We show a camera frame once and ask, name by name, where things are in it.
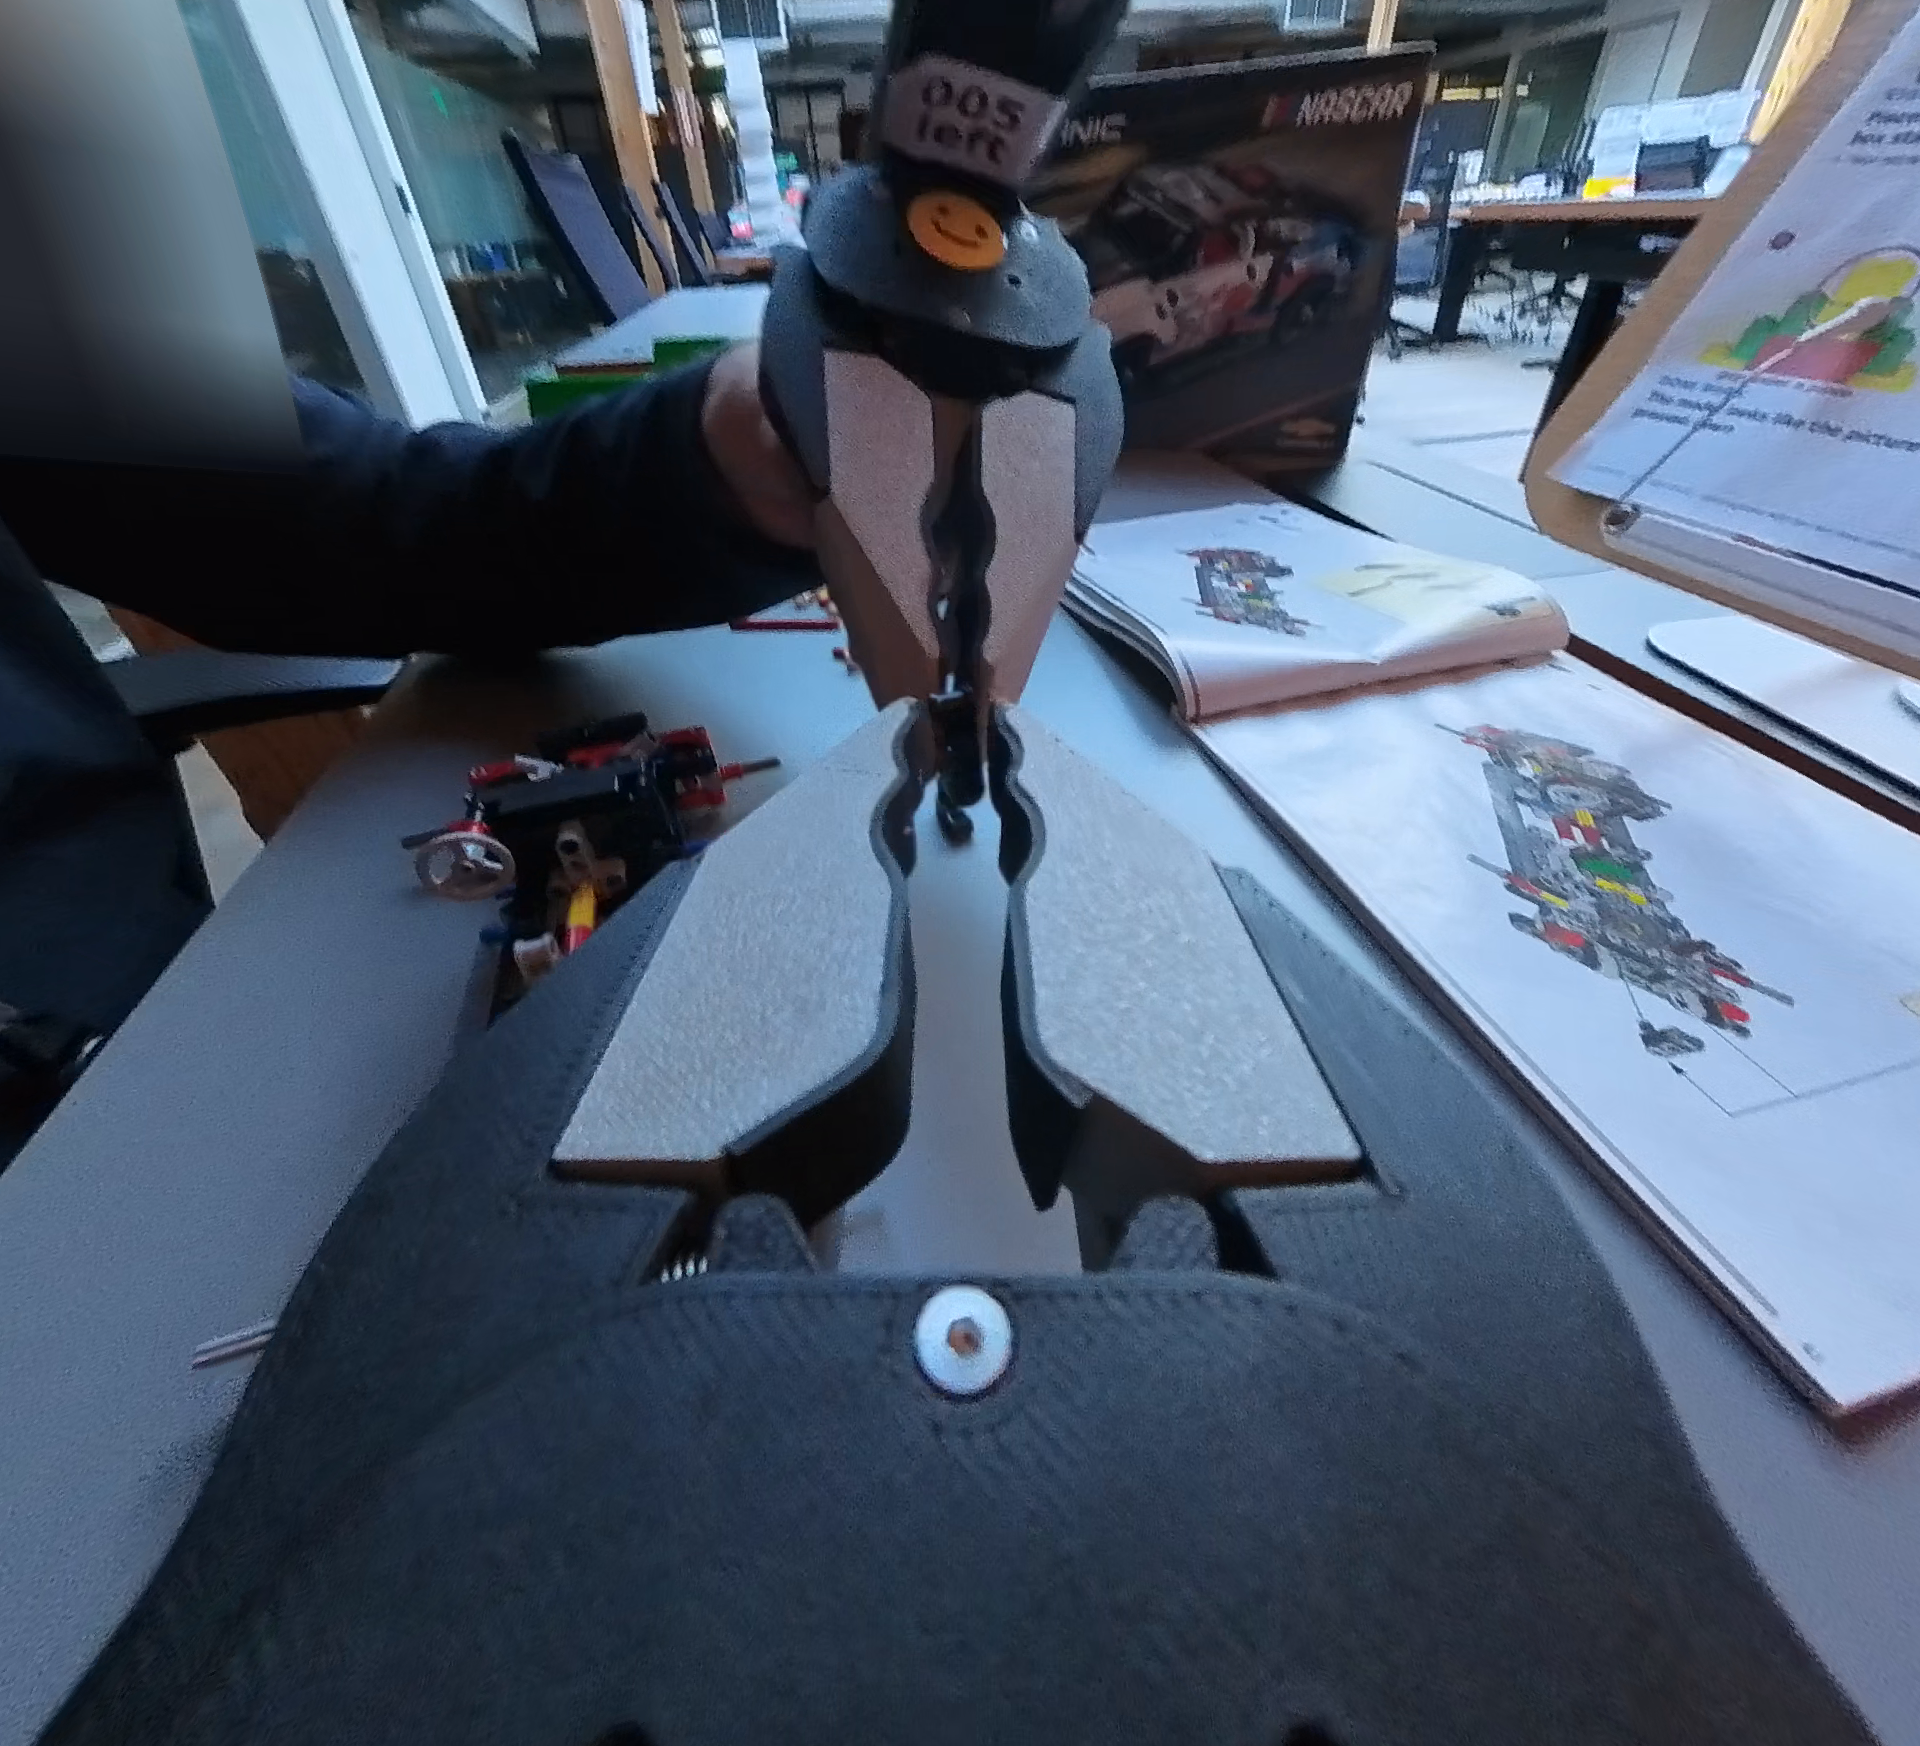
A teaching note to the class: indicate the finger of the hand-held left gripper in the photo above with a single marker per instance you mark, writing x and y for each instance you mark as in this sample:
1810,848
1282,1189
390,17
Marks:
878,501
1028,516

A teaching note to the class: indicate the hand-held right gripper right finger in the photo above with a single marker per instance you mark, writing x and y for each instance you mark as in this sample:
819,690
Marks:
1171,995

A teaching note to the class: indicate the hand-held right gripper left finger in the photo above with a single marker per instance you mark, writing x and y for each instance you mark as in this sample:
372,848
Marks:
751,982

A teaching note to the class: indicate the small black toy brick piece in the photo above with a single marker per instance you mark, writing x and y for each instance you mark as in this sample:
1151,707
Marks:
957,764

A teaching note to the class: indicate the person's left forearm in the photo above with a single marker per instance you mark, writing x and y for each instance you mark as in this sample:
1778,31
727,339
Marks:
420,530

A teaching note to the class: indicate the person's left hand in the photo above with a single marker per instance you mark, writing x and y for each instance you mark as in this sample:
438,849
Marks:
751,456

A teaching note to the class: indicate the small red toy brick parts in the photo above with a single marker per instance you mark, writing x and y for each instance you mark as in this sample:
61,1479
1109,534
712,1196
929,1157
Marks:
788,617

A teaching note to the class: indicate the black toy brick model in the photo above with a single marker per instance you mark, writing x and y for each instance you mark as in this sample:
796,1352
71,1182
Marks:
593,818

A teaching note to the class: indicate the green box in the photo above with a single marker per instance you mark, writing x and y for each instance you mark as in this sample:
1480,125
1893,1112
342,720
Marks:
630,373

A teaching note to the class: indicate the open instruction booklet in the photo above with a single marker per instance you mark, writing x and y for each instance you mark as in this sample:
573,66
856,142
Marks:
1319,608

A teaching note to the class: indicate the toy race car box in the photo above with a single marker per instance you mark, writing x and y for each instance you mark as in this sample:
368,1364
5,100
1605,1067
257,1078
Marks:
1246,263

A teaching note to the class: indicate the dark leaning board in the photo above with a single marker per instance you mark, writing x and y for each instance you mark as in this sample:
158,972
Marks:
577,222

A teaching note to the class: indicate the large printed instruction sheet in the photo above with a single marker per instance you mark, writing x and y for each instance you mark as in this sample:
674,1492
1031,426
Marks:
1577,937

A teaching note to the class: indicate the black chair armrest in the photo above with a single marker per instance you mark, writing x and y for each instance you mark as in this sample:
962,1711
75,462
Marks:
255,690

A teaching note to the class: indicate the background wooden desk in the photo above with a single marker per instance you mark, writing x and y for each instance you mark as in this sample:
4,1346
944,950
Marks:
1577,220

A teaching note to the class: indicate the small metal pin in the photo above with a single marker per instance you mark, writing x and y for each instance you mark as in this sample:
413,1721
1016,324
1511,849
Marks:
233,1345

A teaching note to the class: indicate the white flat stand base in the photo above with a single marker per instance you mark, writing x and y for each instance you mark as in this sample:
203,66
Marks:
1771,690

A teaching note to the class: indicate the wooden board with paper sheet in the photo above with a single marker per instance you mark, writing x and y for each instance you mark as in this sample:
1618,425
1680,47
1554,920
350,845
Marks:
1771,353

